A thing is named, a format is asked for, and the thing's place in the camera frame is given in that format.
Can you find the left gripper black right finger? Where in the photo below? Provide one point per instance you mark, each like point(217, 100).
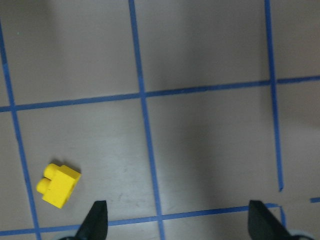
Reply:
point(263, 225)

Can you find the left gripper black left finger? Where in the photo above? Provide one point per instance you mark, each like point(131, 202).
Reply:
point(95, 224)

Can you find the yellow toy block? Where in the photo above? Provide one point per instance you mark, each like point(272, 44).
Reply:
point(57, 184)

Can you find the brown paper table mat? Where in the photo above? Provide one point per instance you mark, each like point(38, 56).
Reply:
point(175, 112)

